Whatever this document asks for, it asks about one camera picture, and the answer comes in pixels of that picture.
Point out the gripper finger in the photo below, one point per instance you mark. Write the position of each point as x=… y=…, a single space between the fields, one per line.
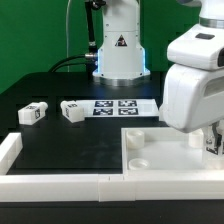
x=214 y=140

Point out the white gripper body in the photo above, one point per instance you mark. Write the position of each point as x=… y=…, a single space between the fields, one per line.
x=194 y=86

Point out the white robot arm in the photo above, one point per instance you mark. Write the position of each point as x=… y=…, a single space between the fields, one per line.
x=121 y=58

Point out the white sheet with markers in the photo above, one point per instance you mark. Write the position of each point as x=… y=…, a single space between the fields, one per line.
x=119 y=108

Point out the white U-shaped fence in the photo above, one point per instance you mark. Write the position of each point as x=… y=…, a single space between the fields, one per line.
x=138 y=181

